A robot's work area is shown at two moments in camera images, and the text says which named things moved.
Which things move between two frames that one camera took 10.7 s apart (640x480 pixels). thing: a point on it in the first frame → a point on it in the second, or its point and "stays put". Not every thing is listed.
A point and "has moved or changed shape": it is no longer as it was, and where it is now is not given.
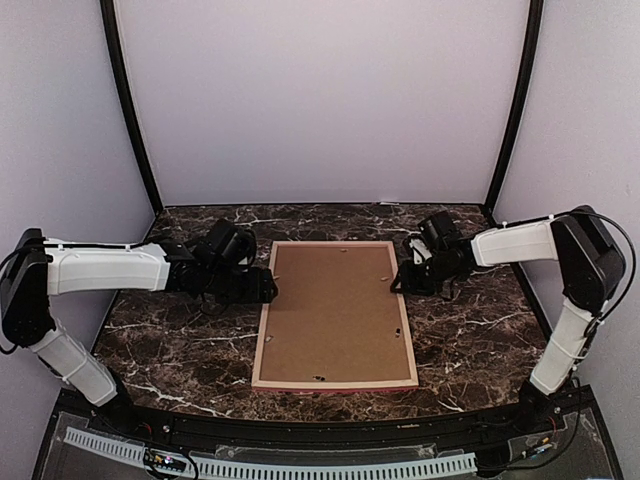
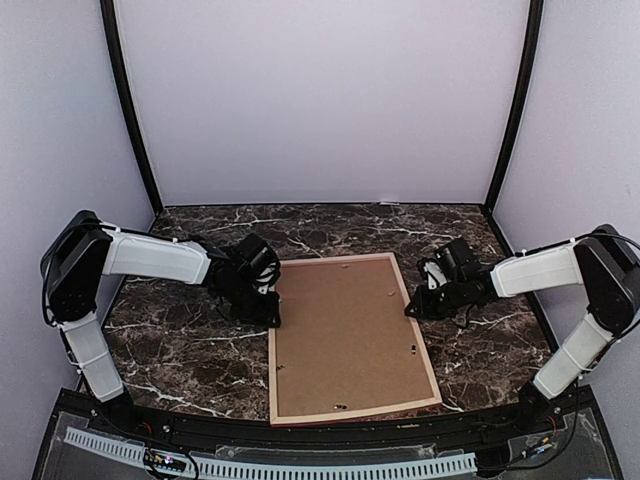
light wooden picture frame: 331,385 → 354,411
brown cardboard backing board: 334,317 has moved or changed shape
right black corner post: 534,28 stays put
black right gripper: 410,284 → 423,308
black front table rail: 239,431 stays put
